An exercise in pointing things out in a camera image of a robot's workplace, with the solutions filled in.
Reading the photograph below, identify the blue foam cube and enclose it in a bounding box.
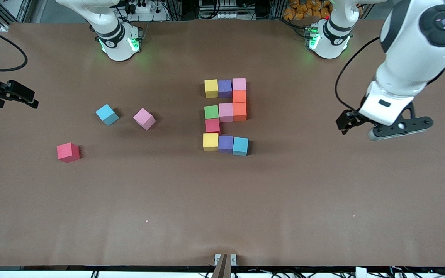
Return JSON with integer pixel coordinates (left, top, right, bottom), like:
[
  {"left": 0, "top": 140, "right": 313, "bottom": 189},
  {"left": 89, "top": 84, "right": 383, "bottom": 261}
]
[
  {"left": 95, "top": 104, "right": 119, "bottom": 126},
  {"left": 233, "top": 137, "right": 249, "bottom": 156}
]

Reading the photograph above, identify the purple foam cube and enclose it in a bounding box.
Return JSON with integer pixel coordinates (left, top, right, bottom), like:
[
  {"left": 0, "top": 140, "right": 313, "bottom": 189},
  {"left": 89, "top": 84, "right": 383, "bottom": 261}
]
[
  {"left": 218, "top": 80, "right": 233, "bottom": 98},
  {"left": 218, "top": 135, "right": 234, "bottom": 154}
]

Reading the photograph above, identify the red foam cube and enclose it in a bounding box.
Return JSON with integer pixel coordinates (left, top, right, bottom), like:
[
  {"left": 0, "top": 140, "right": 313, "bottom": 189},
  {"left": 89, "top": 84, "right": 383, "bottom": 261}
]
[
  {"left": 57, "top": 142, "right": 81, "bottom": 163},
  {"left": 205, "top": 119, "right": 221, "bottom": 135}
]

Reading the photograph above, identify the yellow foam cube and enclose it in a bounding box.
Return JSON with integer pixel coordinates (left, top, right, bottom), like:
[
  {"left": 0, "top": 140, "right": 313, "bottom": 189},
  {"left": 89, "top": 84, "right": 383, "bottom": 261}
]
[
  {"left": 204, "top": 80, "right": 219, "bottom": 98},
  {"left": 203, "top": 133, "right": 219, "bottom": 151}
]

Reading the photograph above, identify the pile of orange items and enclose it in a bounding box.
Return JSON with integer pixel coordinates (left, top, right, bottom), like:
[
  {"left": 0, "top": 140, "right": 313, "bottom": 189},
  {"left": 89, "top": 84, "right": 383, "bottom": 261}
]
[{"left": 283, "top": 0, "right": 331, "bottom": 20}]

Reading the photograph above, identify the brown table cover sheet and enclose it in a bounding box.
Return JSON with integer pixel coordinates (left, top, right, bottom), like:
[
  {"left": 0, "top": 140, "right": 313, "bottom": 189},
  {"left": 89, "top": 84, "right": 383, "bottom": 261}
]
[{"left": 0, "top": 19, "right": 445, "bottom": 267}]

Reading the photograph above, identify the white power strip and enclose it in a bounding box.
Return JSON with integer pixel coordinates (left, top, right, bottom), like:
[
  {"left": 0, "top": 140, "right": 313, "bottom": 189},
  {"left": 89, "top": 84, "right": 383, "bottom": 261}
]
[{"left": 124, "top": 1, "right": 152, "bottom": 14}]

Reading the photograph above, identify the brown wooden strip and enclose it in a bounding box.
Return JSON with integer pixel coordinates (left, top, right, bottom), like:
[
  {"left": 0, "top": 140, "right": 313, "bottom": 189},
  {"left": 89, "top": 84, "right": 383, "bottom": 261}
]
[{"left": 211, "top": 254, "right": 231, "bottom": 278}]

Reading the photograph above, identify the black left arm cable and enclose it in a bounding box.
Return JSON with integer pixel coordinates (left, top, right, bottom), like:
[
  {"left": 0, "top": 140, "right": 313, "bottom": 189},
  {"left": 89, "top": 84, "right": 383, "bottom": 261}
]
[{"left": 335, "top": 37, "right": 380, "bottom": 113}]

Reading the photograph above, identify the aluminium frame corner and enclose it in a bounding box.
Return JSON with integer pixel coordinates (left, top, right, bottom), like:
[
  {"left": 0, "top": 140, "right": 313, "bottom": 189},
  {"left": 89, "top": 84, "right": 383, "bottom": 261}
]
[{"left": 0, "top": 0, "right": 20, "bottom": 32}]

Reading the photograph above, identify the aluminium frame post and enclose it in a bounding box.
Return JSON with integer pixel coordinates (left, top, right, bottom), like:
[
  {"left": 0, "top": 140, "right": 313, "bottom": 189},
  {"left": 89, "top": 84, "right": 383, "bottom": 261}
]
[
  {"left": 271, "top": 0, "right": 287, "bottom": 19},
  {"left": 168, "top": 0, "right": 183, "bottom": 20}
]

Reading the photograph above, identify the small metal bracket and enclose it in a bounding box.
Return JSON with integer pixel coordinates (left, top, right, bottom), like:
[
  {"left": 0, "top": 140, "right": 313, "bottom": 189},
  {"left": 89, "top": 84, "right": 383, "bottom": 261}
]
[{"left": 214, "top": 254, "right": 237, "bottom": 267}]

